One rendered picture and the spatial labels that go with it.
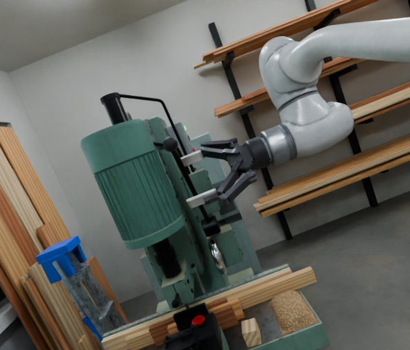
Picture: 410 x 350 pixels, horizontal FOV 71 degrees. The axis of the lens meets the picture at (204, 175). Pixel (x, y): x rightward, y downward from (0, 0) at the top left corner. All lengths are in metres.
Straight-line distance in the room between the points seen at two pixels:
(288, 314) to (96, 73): 2.93
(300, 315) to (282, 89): 0.54
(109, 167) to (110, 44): 2.66
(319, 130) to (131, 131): 0.44
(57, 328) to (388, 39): 2.15
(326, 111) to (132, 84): 2.65
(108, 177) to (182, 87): 2.45
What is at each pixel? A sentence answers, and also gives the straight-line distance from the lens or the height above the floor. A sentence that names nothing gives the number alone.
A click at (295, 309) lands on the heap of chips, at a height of 0.93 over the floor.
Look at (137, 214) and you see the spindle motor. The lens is 0.74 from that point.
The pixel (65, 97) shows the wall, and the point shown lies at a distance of 3.37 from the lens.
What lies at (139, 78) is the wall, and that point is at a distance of 3.19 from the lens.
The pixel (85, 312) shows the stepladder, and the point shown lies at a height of 0.82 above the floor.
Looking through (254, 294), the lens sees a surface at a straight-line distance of 0.90.
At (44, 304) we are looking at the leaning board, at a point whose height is 0.80.
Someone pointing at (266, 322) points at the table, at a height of 0.90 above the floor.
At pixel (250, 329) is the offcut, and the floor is 0.94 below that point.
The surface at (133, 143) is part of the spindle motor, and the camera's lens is 0.73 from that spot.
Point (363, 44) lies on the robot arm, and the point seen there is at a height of 1.45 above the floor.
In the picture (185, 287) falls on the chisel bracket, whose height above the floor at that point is 1.05.
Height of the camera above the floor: 1.40
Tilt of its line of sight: 7 degrees down
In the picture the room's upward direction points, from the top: 22 degrees counter-clockwise
